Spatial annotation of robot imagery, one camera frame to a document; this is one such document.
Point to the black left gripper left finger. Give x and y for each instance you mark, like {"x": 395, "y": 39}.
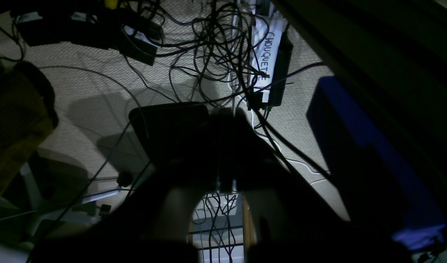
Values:
{"x": 151, "y": 225}

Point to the blue box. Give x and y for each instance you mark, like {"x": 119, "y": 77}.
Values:
{"x": 380, "y": 188}

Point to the black labelled power brick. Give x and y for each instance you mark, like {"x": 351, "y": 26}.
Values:
{"x": 270, "y": 57}

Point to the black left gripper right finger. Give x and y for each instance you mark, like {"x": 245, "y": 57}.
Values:
{"x": 293, "y": 222}

